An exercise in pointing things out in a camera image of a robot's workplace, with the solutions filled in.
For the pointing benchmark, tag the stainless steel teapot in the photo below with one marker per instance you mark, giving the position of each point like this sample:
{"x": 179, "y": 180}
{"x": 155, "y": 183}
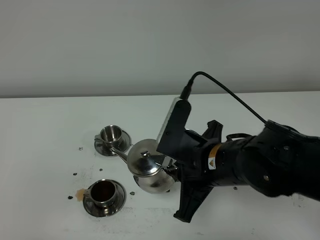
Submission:
{"x": 152, "y": 171}

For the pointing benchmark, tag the near stainless steel teacup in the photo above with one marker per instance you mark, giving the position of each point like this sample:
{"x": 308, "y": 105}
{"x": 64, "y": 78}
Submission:
{"x": 101, "y": 192}

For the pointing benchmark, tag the stainless steel teacup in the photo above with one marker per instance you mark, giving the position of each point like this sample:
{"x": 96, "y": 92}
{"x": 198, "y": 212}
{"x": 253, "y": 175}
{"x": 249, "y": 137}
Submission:
{"x": 101, "y": 192}
{"x": 111, "y": 136}

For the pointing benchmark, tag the spilled tea puddle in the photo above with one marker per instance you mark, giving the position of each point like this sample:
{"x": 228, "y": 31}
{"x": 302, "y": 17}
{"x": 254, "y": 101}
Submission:
{"x": 79, "y": 195}

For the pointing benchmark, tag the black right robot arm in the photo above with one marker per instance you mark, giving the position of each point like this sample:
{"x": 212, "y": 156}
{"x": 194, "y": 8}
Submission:
{"x": 279, "y": 161}

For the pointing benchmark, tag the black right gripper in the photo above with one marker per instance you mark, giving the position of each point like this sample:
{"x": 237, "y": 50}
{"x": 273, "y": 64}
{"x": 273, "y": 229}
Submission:
{"x": 196, "y": 175}

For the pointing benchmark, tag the far stainless steel teacup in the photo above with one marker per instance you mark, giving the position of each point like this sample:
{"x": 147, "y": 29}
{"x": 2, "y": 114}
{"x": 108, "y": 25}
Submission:
{"x": 111, "y": 136}

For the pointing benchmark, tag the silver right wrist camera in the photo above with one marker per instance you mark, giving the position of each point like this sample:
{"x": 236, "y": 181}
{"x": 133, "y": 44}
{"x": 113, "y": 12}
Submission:
{"x": 173, "y": 128}

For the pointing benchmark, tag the near stainless steel saucer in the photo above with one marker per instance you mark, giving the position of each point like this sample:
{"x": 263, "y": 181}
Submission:
{"x": 109, "y": 209}

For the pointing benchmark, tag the far stainless steel saucer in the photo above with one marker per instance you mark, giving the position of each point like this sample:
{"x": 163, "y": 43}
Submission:
{"x": 106, "y": 150}

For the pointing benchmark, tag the stainless steel saucer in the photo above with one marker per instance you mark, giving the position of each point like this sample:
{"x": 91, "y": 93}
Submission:
{"x": 109, "y": 209}
{"x": 106, "y": 150}

